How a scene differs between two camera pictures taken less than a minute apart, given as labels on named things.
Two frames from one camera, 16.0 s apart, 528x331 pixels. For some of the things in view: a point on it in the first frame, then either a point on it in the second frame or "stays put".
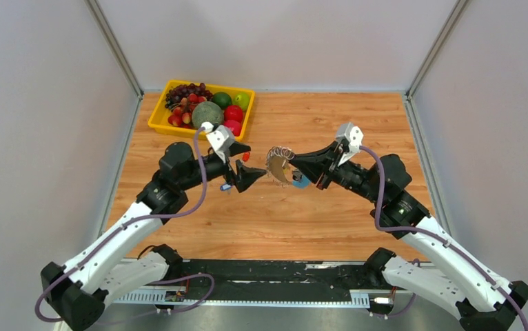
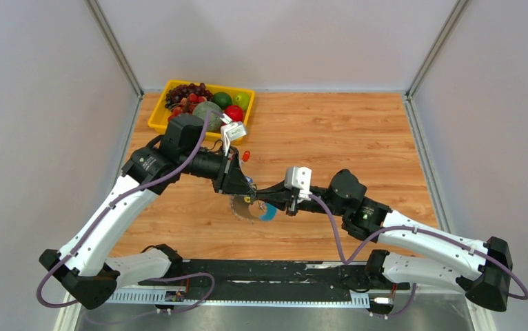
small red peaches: (182, 116) stays put
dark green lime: (222, 99) stays put
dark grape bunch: (175, 96) stays put
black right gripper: (311, 163) → (278, 196)
